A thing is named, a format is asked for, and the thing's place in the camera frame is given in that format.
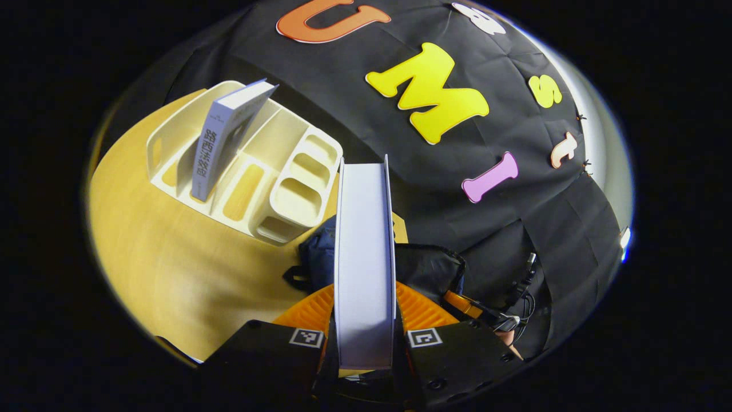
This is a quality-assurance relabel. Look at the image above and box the lavender cover book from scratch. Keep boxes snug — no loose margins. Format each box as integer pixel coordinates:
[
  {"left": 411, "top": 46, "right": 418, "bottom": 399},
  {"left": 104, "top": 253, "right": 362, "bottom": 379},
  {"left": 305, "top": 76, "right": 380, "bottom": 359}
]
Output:
[{"left": 190, "top": 78, "right": 280, "bottom": 202}]

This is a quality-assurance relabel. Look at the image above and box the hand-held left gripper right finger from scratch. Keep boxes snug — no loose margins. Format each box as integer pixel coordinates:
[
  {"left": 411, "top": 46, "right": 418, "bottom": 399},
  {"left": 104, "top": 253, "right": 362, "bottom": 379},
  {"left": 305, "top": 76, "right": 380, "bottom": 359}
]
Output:
[{"left": 393, "top": 280, "right": 524, "bottom": 408}]

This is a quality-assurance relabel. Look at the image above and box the white cover book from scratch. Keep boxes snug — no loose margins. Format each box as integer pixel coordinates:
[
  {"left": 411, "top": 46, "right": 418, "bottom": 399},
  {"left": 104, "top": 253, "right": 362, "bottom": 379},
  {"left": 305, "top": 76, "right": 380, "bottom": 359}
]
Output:
[{"left": 333, "top": 154, "right": 397, "bottom": 370}]

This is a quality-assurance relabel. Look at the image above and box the blue schoolbag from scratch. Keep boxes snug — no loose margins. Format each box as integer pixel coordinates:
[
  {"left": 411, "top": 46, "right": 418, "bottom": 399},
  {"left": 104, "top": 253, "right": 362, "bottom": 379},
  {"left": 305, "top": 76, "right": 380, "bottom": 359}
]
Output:
[{"left": 283, "top": 215, "right": 467, "bottom": 301}]

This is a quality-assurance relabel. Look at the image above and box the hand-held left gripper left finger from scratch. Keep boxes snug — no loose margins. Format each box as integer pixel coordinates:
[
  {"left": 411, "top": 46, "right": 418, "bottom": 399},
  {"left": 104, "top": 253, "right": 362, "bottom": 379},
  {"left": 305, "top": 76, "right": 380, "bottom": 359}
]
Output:
[{"left": 200, "top": 283, "right": 339, "bottom": 402}]

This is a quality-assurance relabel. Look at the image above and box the white plastic bookshelf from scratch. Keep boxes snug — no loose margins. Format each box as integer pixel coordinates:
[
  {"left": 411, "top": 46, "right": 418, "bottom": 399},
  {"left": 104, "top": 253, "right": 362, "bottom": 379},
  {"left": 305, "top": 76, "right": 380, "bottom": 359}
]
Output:
[{"left": 146, "top": 80, "right": 344, "bottom": 247}]

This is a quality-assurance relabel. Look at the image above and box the row of small black clips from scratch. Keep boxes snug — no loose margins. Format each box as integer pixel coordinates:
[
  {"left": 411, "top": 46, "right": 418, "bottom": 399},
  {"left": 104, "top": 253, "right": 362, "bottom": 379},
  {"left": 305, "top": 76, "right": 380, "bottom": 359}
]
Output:
[{"left": 575, "top": 112, "right": 592, "bottom": 173}]

